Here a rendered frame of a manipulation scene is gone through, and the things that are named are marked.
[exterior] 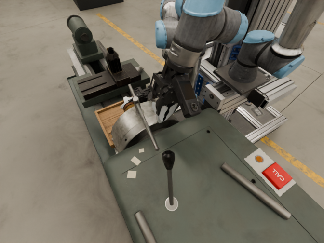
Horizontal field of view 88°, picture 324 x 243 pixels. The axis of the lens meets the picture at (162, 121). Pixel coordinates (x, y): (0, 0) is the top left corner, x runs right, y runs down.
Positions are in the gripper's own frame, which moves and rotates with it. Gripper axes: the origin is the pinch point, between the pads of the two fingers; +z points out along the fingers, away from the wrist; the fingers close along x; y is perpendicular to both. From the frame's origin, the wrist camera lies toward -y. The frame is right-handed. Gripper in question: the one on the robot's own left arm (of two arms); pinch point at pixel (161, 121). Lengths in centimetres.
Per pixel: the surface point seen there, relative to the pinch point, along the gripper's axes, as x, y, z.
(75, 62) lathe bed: -1, 124, 48
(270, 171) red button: -21.1, -29.8, -2.0
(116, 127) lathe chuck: 7.2, 15.7, 17.3
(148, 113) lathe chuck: -3.5, 11.8, 7.8
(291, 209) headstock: -18.7, -39.6, 0.2
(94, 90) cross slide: 0, 68, 37
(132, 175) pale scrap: 12.5, -8.8, 11.6
